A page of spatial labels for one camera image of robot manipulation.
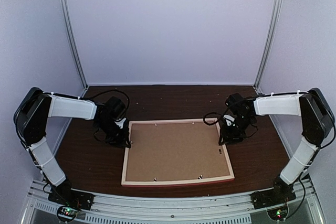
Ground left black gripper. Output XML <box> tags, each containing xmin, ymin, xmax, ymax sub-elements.
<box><xmin>97</xmin><ymin>119</ymin><xmax>131</xmax><ymax>149</ymax></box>

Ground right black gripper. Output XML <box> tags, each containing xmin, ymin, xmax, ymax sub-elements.
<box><xmin>219</xmin><ymin>114</ymin><xmax>255</xmax><ymax>145</ymax></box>

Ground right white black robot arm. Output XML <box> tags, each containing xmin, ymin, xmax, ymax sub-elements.
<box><xmin>217</xmin><ymin>88</ymin><xmax>335</xmax><ymax>204</ymax></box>

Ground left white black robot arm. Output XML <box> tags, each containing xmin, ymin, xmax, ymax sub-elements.
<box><xmin>13</xmin><ymin>87</ymin><xmax>131</xmax><ymax>205</ymax></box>

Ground right round controller board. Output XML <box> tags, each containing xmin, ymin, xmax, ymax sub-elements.
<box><xmin>267</xmin><ymin>205</ymin><xmax>289</xmax><ymax>222</ymax></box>

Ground round controller board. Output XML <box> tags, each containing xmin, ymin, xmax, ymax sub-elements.
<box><xmin>267</xmin><ymin>205</ymin><xmax>289</xmax><ymax>222</ymax></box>
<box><xmin>56</xmin><ymin>205</ymin><xmax>80</xmax><ymax>222</ymax></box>

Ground left round controller board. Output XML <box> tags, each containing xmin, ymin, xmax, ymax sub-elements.
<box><xmin>56</xmin><ymin>205</ymin><xmax>80</xmax><ymax>222</ymax></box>

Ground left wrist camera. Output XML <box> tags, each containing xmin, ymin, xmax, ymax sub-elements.
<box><xmin>105</xmin><ymin>97</ymin><xmax>126</xmax><ymax>120</ymax></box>

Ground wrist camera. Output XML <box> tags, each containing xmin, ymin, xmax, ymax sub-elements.
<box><xmin>225</xmin><ymin>93</ymin><xmax>244</xmax><ymax>107</ymax></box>
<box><xmin>105</xmin><ymin>97</ymin><xmax>126</xmax><ymax>120</ymax></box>

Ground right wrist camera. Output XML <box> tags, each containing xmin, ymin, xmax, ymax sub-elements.
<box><xmin>225</xmin><ymin>93</ymin><xmax>244</xmax><ymax>107</ymax></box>

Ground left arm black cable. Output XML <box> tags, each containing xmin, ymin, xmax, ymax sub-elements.
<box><xmin>89</xmin><ymin>89</ymin><xmax>131</xmax><ymax>114</ymax></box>

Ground right aluminium corner post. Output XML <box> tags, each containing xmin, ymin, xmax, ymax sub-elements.
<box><xmin>254</xmin><ymin>0</ymin><xmax>283</xmax><ymax>93</ymax></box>

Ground aluminium corner post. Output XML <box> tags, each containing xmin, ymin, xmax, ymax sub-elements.
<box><xmin>254</xmin><ymin>0</ymin><xmax>283</xmax><ymax>93</ymax></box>
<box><xmin>60</xmin><ymin>0</ymin><xmax>88</xmax><ymax>90</ymax></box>

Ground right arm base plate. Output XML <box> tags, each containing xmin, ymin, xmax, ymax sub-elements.
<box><xmin>250</xmin><ymin>188</ymin><xmax>296</xmax><ymax>209</ymax></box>

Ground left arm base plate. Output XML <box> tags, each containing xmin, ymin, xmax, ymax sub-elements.
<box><xmin>48</xmin><ymin>186</ymin><xmax>94</xmax><ymax>210</ymax></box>

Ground left aluminium corner post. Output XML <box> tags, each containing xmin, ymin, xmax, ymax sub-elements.
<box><xmin>60</xmin><ymin>0</ymin><xmax>88</xmax><ymax>90</ymax></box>

